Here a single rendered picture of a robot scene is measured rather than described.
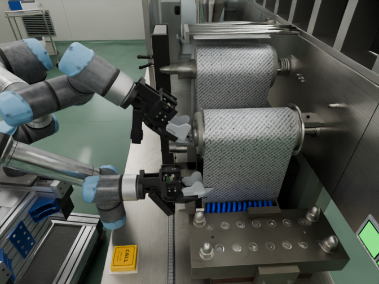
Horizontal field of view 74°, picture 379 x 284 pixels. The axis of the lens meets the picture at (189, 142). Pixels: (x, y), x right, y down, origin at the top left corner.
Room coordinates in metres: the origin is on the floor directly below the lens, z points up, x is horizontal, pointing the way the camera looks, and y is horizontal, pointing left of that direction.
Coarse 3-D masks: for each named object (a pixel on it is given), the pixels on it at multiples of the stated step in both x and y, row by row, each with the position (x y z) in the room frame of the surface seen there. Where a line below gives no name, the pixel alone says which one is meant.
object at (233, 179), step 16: (208, 160) 0.50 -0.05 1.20; (224, 160) 0.51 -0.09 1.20; (240, 160) 0.51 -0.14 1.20; (256, 160) 0.51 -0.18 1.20; (272, 160) 0.51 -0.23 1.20; (288, 160) 0.52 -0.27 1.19; (208, 176) 0.51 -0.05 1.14; (224, 176) 0.51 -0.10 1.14; (240, 176) 0.51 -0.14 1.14; (256, 176) 0.51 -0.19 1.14; (272, 176) 0.52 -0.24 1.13; (224, 192) 0.51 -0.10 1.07; (240, 192) 0.51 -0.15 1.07; (256, 192) 0.51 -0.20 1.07; (272, 192) 0.52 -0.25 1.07
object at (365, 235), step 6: (366, 228) 0.31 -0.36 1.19; (372, 228) 0.30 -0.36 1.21; (360, 234) 0.31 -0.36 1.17; (366, 234) 0.30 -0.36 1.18; (372, 234) 0.29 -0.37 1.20; (378, 234) 0.28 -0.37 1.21; (366, 240) 0.29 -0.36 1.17; (372, 240) 0.28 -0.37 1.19; (378, 240) 0.27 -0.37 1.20; (372, 246) 0.28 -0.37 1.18; (378, 246) 0.27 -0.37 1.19; (372, 252) 0.27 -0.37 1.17
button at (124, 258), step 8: (120, 248) 0.42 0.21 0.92; (128, 248) 0.42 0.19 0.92; (136, 248) 0.42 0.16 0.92; (112, 256) 0.39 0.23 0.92; (120, 256) 0.39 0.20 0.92; (128, 256) 0.39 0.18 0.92; (136, 256) 0.40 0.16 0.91; (112, 264) 0.37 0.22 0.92; (120, 264) 0.37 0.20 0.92; (128, 264) 0.37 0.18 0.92
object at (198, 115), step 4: (196, 112) 0.59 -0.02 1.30; (196, 116) 0.59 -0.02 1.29; (200, 116) 0.56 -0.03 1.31; (296, 116) 0.56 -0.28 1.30; (200, 120) 0.55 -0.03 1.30; (296, 120) 0.55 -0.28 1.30; (200, 124) 0.54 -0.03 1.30; (296, 124) 0.54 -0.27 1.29; (200, 128) 0.53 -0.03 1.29; (200, 132) 0.52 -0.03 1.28; (200, 136) 0.52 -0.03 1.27; (200, 140) 0.51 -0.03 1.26; (296, 140) 0.52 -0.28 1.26; (200, 144) 0.51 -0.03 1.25; (296, 144) 0.52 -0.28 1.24; (200, 148) 0.51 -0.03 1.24; (200, 152) 0.52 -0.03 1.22
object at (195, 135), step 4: (192, 120) 0.58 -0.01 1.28; (196, 120) 0.58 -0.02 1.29; (192, 124) 0.58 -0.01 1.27; (196, 124) 0.56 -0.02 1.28; (192, 128) 0.58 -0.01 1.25; (196, 128) 0.54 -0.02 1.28; (192, 132) 0.58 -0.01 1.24; (196, 132) 0.54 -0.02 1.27; (192, 136) 0.58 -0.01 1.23; (196, 136) 0.53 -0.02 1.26; (196, 140) 0.53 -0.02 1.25; (196, 144) 0.53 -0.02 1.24
